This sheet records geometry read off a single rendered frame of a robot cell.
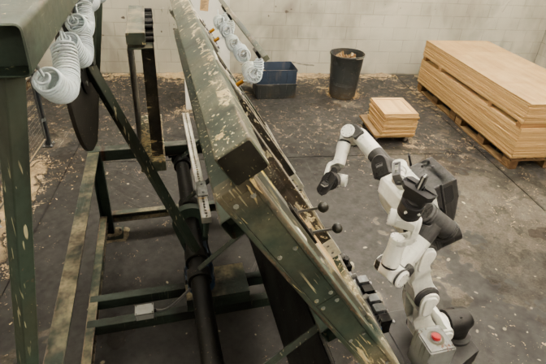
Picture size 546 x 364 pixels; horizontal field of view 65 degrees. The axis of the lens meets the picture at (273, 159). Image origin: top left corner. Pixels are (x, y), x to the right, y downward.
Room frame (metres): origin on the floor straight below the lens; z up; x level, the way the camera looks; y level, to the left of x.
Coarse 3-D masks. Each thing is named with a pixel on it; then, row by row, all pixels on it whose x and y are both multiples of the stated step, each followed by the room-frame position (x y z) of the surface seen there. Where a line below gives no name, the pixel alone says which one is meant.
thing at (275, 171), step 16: (256, 64) 1.53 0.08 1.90; (240, 80) 1.51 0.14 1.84; (240, 96) 1.47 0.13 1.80; (272, 160) 1.53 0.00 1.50; (272, 176) 1.53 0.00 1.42; (288, 176) 1.60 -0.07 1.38; (288, 192) 1.55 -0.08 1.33; (304, 208) 1.57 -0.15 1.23; (320, 224) 1.60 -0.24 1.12; (320, 240) 1.60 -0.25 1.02
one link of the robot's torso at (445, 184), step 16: (432, 160) 1.76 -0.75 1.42; (384, 176) 1.73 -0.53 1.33; (416, 176) 1.67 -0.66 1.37; (432, 176) 1.65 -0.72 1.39; (448, 176) 1.62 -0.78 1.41; (384, 192) 1.66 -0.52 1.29; (400, 192) 1.60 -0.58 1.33; (448, 192) 1.59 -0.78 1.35; (384, 208) 1.68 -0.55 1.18; (448, 208) 1.60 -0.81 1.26
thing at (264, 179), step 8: (264, 176) 1.14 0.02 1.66; (264, 184) 1.14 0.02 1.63; (272, 192) 1.15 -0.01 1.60; (280, 200) 1.16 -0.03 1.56; (288, 208) 1.18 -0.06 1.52; (288, 216) 1.17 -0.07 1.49; (296, 224) 1.18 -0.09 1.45; (304, 232) 1.19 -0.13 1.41; (312, 240) 1.20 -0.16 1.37; (312, 248) 1.20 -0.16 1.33; (328, 264) 1.22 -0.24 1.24; (336, 272) 1.24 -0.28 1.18; (336, 280) 1.23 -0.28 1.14; (344, 288) 1.24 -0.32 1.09; (352, 296) 1.26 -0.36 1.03; (360, 304) 1.28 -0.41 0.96
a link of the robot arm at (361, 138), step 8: (344, 128) 2.08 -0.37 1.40; (352, 128) 2.05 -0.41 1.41; (360, 128) 2.04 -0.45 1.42; (344, 136) 2.04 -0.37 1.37; (352, 136) 2.03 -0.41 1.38; (360, 136) 2.01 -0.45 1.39; (368, 136) 2.00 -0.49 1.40; (360, 144) 1.98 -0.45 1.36; (368, 144) 1.96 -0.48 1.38; (376, 144) 1.95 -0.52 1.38; (368, 152) 1.92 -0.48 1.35
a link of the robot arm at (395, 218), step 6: (390, 210) 1.33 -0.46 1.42; (396, 210) 1.32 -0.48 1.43; (390, 216) 1.30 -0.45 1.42; (396, 216) 1.30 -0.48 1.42; (402, 216) 1.26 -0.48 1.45; (420, 216) 1.26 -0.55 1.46; (390, 222) 1.29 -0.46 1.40; (396, 222) 1.28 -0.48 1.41; (402, 222) 1.28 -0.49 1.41; (408, 222) 1.27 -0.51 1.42; (414, 222) 1.27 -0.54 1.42; (402, 228) 1.29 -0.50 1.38; (408, 228) 1.28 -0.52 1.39
